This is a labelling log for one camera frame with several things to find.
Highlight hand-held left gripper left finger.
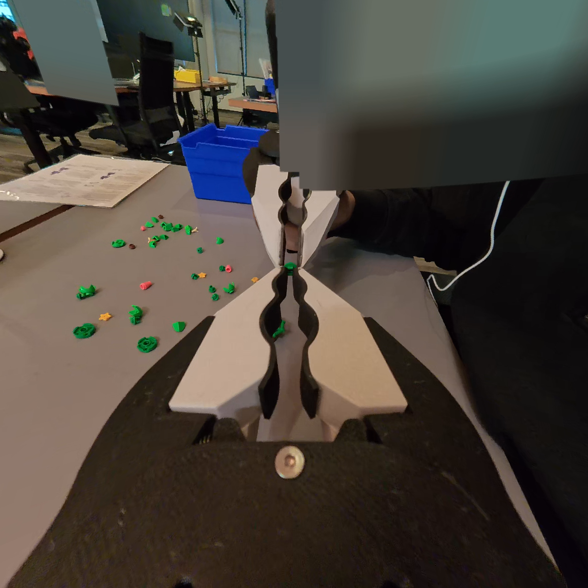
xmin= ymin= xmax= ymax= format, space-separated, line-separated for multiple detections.
xmin=169 ymin=267 xmax=288 ymax=443

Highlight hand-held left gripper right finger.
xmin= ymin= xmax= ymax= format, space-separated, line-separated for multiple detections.
xmin=292 ymin=269 xmax=408 ymax=443

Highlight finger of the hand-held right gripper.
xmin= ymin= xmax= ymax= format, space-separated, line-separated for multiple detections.
xmin=252 ymin=165 xmax=290 ymax=268
xmin=295 ymin=189 xmax=341 ymax=271

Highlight person's right forearm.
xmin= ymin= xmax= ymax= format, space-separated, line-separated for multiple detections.
xmin=351 ymin=188 xmax=437 ymax=255

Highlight person's right hand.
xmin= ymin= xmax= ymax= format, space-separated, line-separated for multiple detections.
xmin=328 ymin=190 xmax=357 ymax=231

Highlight blue storage bin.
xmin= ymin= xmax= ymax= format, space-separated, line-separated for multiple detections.
xmin=178 ymin=123 xmax=269 ymax=204

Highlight studio light stand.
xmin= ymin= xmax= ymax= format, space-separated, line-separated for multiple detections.
xmin=224 ymin=0 xmax=249 ymax=80
xmin=173 ymin=12 xmax=208 ymax=126

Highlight black office chair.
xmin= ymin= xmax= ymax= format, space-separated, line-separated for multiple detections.
xmin=89 ymin=32 xmax=185 ymax=159
xmin=0 ymin=94 xmax=99 ymax=161

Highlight scattered small toy pieces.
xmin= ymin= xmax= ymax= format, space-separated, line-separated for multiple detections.
xmin=73 ymin=213 xmax=261 ymax=354

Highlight black monitor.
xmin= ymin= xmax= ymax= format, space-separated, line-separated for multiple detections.
xmin=97 ymin=0 xmax=196 ymax=62

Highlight person's black jacket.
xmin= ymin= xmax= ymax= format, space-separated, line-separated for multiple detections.
xmin=413 ymin=177 xmax=588 ymax=588

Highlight printed paper sheet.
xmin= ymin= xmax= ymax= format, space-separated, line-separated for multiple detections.
xmin=0 ymin=154 xmax=171 ymax=208

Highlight thin white cable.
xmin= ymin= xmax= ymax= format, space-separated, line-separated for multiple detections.
xmin=426 ymin=180 xmax=511 ymax=293

